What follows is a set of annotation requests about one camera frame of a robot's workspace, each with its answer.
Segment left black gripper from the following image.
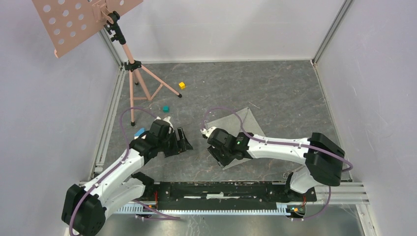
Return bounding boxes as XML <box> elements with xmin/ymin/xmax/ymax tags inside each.
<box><xmin>157</xmin><ymin>127</ymin><xmax>193</xmax><ymax>158</ymax></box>

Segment grey cloth napkin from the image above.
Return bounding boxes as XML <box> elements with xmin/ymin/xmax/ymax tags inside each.
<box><xmin>205</xmin><ymin>107</ymin><xmax>266</xmax><ymax>171</ymax></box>

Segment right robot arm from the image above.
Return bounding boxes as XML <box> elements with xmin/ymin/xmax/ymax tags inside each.
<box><xmin>201</xmin><ymin>127</ymin><xmax>346</xmax><ymax>201</ymax></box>

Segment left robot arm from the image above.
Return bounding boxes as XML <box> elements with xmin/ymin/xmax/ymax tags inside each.
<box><xmin>61</xmin><ymin>117</ymin><xmax>193</xmax><ymax>236</ymax></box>

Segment wooden block stack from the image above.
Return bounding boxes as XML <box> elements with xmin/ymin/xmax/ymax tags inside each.
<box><xmin>134</xmin><ymin>128</ymin><xmax>146</xmax><ymax>139</ymax></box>

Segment pink music stand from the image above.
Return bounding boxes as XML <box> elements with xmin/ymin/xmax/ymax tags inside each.
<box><xmin>33</xmin><ymin>0</ymin><xmax>182</xmax><ymax>107</ymax></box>

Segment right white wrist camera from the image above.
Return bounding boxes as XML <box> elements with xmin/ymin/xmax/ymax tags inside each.
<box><xmin>200</xmin><ymin>127</ymin><xmax>215</xmax><ymax>139</ymax></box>

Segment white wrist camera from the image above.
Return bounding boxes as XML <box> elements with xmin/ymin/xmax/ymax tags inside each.
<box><xmin>154</xmin><ymin>116</ymin><xmax>173</xmax><ymax>127</ymax></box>
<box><xmin>200</xmin><ymin>127</ymin><xmax>215</xmax><ymax>139</ymax></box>

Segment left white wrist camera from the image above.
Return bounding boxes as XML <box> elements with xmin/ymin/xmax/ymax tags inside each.
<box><xmin>154</xmin><ymin>116</ymin><xmax>173</xmax><ymax>127</ymax></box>

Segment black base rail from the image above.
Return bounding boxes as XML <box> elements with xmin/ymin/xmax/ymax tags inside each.
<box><xmin>137</xmin><ymin>181</ymin><xmax>317</xmax><ymax>211</ymax></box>

